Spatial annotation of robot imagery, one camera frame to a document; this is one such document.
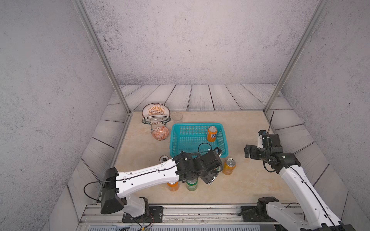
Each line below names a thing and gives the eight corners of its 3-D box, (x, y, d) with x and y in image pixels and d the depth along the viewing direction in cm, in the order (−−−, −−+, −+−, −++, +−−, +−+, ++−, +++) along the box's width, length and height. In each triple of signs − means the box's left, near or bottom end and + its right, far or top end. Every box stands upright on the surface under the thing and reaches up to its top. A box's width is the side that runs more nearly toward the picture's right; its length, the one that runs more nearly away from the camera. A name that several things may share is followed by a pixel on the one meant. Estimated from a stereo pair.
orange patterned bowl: (151, 135, 107) (149, 132, 104) (161, 127, 113) (160, 123, 109) (161, 143, 103) (160, 140, 99) (171, 134, 108) (170, 130, 105)
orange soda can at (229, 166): (223, 175, 88) (226, 167, 79) (221, 166, 92) (225, 157, 83) (232, 175, 88) (236, 167, 79) (230, 166, 92) (234, 157, 83)
